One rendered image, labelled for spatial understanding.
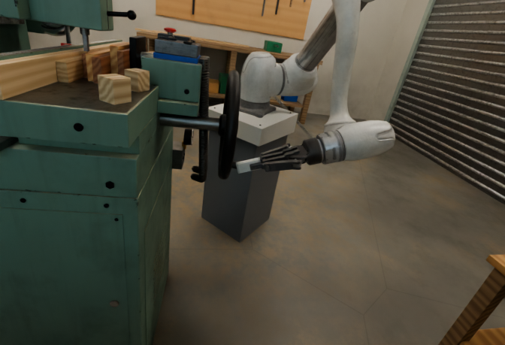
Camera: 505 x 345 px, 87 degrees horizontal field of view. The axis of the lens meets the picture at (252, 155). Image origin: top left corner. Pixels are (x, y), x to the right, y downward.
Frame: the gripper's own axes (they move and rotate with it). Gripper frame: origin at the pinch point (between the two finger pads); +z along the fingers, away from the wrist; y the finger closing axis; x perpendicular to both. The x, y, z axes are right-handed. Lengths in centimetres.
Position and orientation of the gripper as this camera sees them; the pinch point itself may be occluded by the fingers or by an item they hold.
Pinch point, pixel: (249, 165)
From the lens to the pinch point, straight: 76.1
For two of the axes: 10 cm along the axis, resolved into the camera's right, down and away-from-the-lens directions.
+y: 1.1, 4.3, -9.0
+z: -9.8, 2.2, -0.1
